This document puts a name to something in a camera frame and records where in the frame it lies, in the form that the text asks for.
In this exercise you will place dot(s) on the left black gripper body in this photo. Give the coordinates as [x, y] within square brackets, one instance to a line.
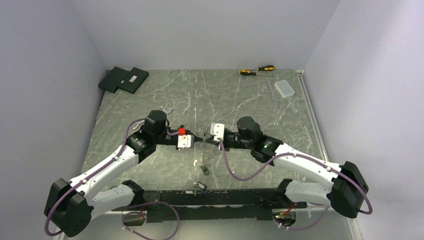
[188, 132]

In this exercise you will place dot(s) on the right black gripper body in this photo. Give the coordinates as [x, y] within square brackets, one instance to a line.
[233, 140]

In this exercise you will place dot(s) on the black tag key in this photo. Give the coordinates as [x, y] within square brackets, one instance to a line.
[198, 186]

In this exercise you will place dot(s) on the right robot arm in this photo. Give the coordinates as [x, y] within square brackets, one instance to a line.
[339, 186]

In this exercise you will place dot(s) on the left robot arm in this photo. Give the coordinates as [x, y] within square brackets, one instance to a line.
[72, 204]

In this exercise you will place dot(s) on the silver wrench near left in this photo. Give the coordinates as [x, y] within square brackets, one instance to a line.
[167, 109]

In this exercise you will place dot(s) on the silver wrench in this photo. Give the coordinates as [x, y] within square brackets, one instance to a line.
[167, 109]
[272, 91]

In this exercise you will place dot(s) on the silver wrench near right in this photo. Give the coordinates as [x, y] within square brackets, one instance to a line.
[272, 91]

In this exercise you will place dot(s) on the orange black screwdriver lower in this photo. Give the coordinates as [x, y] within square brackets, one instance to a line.
[245, 72]

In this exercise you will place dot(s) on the orange black screwdriver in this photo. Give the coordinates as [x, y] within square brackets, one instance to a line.
[266, 68]
[245, 72]

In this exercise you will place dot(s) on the clear plastic box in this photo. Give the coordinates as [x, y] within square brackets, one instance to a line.
[284, 89]

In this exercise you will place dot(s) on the orange black screwdriver upper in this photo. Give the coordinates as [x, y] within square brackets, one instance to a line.
[266, 68]

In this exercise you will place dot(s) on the black flat case right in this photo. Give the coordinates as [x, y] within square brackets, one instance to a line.
[133, 80]

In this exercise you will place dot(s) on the black flat case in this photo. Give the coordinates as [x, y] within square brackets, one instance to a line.
[133, 80]
[111, 82]

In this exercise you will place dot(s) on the black flat case left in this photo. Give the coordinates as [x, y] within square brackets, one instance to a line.
[111, 82]

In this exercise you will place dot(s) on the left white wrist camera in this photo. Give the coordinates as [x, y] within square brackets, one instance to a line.
[180, 139]

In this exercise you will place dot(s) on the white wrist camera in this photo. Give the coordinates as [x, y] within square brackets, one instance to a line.
[217, 130]
[180, 139]

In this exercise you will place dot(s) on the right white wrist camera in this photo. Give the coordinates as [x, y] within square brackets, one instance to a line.
[217, 130]

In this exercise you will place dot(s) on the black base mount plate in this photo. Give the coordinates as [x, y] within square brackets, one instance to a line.
[261, 204]

